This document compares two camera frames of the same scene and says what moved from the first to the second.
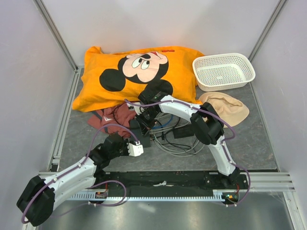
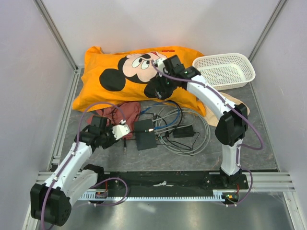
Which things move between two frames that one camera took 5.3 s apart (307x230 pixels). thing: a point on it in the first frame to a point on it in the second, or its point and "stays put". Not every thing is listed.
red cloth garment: (114, 119) stays put
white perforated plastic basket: (218, 71) stays put
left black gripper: (124, 142) to (109, 128)
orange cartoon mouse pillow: (113, 77) stays put
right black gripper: (145, 125) to (159, 81)
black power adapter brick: (183, 131) stays put
